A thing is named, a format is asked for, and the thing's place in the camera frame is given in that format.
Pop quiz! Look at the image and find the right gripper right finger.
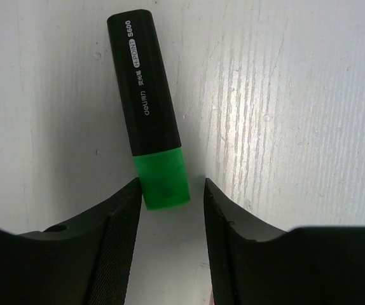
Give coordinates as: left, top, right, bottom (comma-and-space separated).
203, 179, 365, 304

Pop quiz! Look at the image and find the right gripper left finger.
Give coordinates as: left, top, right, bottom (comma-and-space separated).
0, 179, 142, 304

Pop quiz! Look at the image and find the green highlighter marker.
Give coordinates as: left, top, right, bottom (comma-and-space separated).
107, 10, 190, 210

